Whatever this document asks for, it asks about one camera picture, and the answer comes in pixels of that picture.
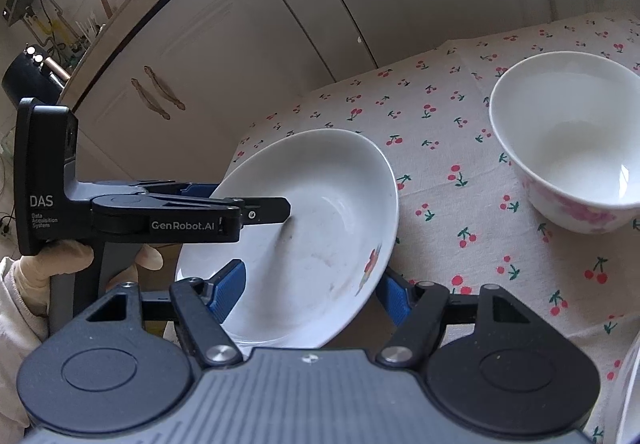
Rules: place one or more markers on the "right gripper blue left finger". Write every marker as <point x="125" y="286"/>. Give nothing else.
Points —
<point x="223" y="290"/>

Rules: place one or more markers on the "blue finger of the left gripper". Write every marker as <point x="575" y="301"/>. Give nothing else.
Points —
<point x="265" y="210"/>
<point x="195" y="187"/>

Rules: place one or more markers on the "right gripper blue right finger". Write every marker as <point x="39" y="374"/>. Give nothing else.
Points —
<point x="394" y="294"/>

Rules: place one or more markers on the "white fruit plate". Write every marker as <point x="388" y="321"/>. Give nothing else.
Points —
<point x="307" y="278"/>

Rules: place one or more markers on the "white floral bowl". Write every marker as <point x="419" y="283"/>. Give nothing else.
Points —
<point x="622" y="416"/>

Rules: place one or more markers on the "white sleeved forearm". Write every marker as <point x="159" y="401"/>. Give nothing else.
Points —
<point x="21" y="333"/>

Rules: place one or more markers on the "white kitchen cabinets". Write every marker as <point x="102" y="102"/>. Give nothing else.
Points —
<point x="170" y="86"/>

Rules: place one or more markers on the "left gloved hand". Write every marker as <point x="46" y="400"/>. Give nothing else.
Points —
<point x="31" y="276"/>

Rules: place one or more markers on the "cherry print tablecloth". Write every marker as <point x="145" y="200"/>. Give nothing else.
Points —
<point x="464" y="219"/>

